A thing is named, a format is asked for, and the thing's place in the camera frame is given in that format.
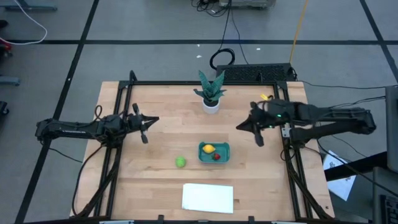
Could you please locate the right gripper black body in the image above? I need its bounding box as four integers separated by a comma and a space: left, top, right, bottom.
250, 101, 278, 147

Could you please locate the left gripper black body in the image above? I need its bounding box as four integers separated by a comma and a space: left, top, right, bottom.
127, 103, 149, 144

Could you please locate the teal tupperware container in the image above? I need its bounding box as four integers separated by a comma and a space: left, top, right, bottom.
198, 141, 231, 164

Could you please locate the white plant pot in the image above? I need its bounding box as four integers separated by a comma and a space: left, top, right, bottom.
201, 98, 220, 114

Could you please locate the green snake plant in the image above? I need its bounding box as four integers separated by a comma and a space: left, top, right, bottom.
193, 70, 227, 105

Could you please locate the white folded cloth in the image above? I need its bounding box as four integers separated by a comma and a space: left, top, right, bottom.
181, 182, 234, 215

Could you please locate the white printed paper sheet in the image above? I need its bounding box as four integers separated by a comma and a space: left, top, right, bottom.
323, 150, 357, 202

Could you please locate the grey equipment base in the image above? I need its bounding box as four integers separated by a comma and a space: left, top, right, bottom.
218, 0, 277, 9

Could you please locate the grey metal table leg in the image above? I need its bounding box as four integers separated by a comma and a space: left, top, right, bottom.
4, 0, 58, 12
0, 76, 21, 87

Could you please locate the grey cabinet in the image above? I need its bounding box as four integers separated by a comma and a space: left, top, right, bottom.
372, 166, 398, 224

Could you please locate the red object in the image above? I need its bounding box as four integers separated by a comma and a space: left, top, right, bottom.
0, 40, 14, 58

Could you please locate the black metal table frame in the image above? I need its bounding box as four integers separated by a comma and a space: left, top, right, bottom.
74, 70, 334, 222

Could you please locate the coiled black cable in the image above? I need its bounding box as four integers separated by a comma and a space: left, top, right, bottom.
209, 48, 236, 70

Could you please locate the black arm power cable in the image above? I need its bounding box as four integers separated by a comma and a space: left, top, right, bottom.
72, 144, 105, 217

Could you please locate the thin black cable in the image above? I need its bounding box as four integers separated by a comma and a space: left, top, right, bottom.
297, 79, 398, 91
329, 96, 387, 110

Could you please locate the long black floor cable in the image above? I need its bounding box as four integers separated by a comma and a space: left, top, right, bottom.
217, 0, 250, 65

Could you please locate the yellow hanging cable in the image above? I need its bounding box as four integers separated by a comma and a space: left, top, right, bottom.
289, 0, 309, 64

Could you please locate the grey upright post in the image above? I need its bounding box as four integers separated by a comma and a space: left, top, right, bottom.
385, 85, 398, 174

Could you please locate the white floor cable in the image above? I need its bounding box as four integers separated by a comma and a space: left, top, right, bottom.
0, 0, 48, 46

